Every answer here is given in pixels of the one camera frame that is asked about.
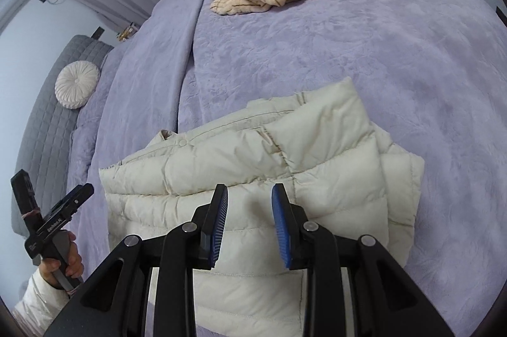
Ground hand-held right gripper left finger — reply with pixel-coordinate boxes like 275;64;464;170
43;184;229;337

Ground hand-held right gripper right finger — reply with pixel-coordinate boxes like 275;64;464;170
271;183;456;337

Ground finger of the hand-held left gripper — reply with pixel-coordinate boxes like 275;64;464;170
51;184;94;222

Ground cream quilted down jacket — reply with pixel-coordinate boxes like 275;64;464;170
98;77;425;337

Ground person's left forearm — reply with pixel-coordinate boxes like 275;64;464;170
14;268;80;337

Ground person's left hand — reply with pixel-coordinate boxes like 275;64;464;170
40;230;85;288

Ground grey quilted headboard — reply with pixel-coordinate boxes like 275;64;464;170
12;35;115;238

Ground round cream pleated cushion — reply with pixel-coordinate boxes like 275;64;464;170
55;62;101;110

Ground bedside trinkets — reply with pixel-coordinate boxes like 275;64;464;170
116;21;139;43

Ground purple fleece blanket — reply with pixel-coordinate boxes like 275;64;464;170
65;0;507;337

